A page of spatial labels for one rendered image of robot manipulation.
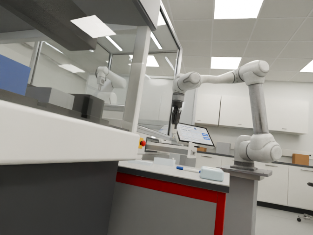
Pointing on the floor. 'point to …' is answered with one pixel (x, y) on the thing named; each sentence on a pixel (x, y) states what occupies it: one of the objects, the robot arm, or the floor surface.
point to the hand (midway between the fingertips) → (174, 128)
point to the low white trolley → (166, 201)
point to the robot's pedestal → (241, 203)
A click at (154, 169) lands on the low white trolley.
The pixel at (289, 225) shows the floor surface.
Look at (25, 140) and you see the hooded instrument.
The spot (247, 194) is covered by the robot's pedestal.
